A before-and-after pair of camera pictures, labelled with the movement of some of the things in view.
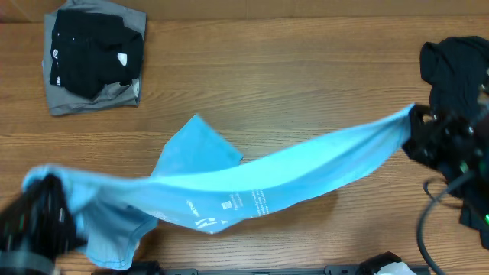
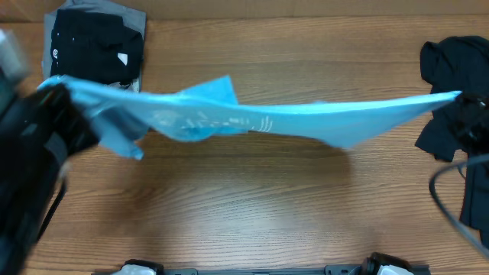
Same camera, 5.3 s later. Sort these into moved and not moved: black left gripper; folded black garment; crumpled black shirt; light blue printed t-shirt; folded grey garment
Moved: light blue printed t-shirt; black left gripper
Not moved: folded grey garment; crumpled black shirt; folded black garment
